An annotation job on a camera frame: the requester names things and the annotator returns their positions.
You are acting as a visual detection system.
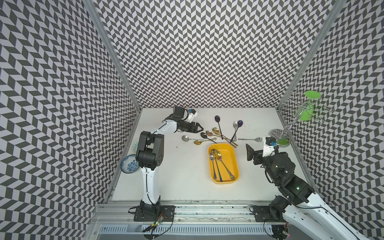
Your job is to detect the green plastic goblet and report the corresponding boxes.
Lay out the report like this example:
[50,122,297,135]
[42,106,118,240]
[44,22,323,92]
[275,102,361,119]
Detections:
[275,90,322,147]

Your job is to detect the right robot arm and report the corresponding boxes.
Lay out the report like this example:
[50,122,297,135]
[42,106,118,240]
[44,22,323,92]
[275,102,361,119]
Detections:
[246,143,367,240]

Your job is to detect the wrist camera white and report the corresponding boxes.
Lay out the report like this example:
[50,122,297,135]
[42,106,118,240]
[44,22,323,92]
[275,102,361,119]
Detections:
[263,136,277,158]
[186,109,198,123]

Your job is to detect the rose gold spoon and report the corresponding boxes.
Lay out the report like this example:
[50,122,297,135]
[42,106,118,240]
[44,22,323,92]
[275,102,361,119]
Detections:
[205,130,238,148]

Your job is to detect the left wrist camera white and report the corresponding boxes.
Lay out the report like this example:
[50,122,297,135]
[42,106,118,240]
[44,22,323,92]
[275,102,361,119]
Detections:
[186,109,198,123]

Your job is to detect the ornate gold small spoon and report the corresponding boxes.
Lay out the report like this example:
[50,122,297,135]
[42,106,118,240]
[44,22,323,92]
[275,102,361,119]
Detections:
[194,138,217,145]

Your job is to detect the patterned ceramic plate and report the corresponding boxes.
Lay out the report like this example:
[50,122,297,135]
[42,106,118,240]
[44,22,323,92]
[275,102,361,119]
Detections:
[131,140,139,154]

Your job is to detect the silver spoon upright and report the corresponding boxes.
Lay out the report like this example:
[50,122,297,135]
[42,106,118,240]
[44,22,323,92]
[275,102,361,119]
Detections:
[232,121,239,142]

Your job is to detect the silver spoon ornate handle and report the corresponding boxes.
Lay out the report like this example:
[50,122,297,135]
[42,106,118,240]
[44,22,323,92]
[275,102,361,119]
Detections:
[209,153,217,181]

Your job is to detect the blue patterned bowl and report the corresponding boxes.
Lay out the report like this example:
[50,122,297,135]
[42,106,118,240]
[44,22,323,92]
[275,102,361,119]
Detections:
[120,154,140,174]

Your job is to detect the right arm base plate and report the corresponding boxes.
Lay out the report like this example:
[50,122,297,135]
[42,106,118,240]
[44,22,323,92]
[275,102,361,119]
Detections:
[250,206,285,223]

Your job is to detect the aluminium rail frame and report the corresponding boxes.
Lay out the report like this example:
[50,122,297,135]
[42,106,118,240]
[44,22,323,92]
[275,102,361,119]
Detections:
[86,200,346,240]

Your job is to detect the chrome cup holder rack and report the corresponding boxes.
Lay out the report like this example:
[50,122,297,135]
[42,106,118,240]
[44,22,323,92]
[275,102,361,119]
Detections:
[267,91,334,148]

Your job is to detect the black spoon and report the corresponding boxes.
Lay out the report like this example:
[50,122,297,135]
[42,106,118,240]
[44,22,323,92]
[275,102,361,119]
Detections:
[200,132,217,144]

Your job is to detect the yellow storage box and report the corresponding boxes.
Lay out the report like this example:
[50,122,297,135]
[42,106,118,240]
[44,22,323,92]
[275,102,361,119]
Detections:
[208,143,240,184]

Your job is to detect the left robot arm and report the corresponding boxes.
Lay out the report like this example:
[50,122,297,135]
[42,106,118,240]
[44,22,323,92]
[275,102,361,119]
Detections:
[136,106,204,213]

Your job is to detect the purple spoon long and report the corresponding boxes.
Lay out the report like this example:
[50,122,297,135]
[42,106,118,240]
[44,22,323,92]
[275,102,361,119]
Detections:
[215,115,224,140]

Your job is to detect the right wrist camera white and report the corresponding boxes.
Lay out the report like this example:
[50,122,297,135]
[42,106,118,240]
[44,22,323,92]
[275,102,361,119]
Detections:
[263,136,277,158]

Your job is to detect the gold bowl ornate spoon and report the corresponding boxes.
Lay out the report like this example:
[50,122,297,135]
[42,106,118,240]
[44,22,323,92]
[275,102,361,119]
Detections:
[216,151,235,180]

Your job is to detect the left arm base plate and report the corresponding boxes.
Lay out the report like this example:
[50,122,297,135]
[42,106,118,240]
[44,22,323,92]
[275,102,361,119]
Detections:
[134,205,176,222]

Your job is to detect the purple spoon right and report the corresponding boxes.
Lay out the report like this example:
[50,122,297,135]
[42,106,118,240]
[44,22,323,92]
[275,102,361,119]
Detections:
[230,120,243,143]

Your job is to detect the silver spoon left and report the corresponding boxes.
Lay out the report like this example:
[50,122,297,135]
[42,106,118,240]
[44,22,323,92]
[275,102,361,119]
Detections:
[182,135,205,142]

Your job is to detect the silver spoon far right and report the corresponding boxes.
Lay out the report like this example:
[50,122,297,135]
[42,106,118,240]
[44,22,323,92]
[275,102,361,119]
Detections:
[238,137,263,142]

